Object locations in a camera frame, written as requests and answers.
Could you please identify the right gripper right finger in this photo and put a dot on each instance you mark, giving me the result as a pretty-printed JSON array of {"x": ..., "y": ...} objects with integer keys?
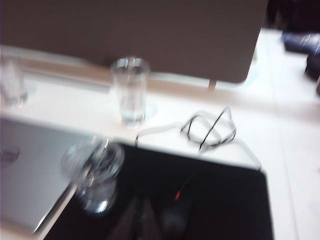
[{"x": 151, "y": 222}]

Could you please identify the blue cloth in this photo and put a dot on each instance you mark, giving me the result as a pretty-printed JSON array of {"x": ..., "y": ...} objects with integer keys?
[{"x": 300, "y": 42}]

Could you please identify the black mouse pad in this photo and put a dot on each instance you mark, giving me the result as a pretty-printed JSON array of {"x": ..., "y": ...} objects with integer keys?
[{"x": 225, "y": 205}]

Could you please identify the wide brown desk divider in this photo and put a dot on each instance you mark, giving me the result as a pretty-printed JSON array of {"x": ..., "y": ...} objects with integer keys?
[{"x": 137, "y": 32}]

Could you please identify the black computer mouse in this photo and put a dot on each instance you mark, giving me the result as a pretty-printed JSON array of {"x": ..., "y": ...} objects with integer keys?
[{"x": 177, "y": 217}]

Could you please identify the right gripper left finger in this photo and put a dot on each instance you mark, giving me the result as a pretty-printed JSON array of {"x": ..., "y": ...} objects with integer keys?
[{"x": 132, "y": 222}]

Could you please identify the tall clear cup mermaid logo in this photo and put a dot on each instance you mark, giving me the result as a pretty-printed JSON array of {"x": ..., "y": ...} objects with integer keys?
[{"x": 131, "y": 95}]

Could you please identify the clear cup with wide label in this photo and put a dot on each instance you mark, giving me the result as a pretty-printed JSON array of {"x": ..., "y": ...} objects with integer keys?
[{"x": 12, "y": 82}]

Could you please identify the small clear cup narrow label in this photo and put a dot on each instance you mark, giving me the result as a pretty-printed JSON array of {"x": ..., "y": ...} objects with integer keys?
[{"x": 96, "y": 172}]

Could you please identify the silver laptop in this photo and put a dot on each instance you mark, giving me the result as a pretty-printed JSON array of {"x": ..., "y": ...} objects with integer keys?
[{"x": 32, "y": 175}]

